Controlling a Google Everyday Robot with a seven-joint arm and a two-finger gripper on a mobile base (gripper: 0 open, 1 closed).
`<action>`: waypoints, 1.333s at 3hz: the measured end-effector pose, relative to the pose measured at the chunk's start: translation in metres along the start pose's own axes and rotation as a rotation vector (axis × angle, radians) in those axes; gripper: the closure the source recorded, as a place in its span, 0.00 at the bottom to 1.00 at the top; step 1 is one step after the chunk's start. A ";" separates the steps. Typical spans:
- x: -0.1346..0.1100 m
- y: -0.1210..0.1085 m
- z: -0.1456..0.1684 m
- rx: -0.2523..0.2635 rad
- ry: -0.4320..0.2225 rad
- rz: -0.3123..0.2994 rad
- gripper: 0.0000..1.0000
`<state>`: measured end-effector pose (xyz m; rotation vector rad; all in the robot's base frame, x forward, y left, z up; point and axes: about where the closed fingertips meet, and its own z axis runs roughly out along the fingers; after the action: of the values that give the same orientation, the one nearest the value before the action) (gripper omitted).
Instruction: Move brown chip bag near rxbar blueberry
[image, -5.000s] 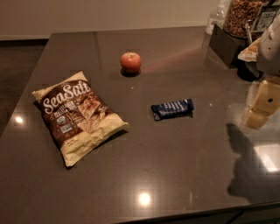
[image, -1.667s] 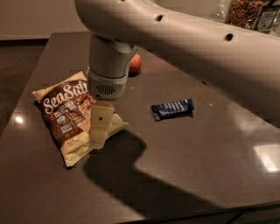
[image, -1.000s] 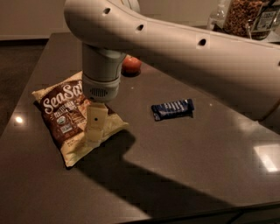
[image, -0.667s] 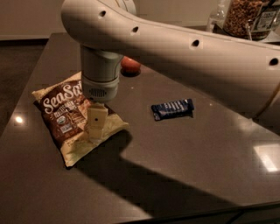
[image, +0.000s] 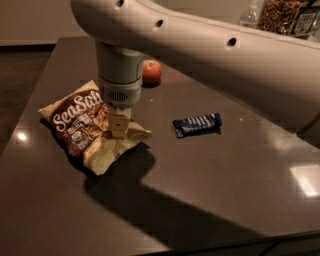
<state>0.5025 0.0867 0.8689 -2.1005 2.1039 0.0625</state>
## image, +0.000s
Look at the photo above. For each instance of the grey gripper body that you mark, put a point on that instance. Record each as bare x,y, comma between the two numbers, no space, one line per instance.
120,95

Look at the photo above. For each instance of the brown sea salt chip bag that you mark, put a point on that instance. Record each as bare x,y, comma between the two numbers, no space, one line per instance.
80,121

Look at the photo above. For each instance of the red apple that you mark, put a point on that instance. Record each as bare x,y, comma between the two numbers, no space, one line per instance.
151,71

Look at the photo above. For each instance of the blue rxbar blueberry bar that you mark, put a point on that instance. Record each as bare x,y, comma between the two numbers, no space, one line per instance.
198,125

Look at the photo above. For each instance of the clear plastic water bottle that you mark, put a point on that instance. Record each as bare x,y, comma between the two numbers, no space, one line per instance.
250,17

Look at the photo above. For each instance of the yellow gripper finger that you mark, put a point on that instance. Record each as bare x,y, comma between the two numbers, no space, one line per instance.
119,120

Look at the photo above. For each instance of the glass jar of nuts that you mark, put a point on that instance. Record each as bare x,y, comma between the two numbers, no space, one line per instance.
276,16

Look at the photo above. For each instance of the snack packet with label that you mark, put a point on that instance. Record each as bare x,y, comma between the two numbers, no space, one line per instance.
307,22

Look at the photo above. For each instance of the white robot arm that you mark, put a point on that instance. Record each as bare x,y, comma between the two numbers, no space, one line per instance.
277,76

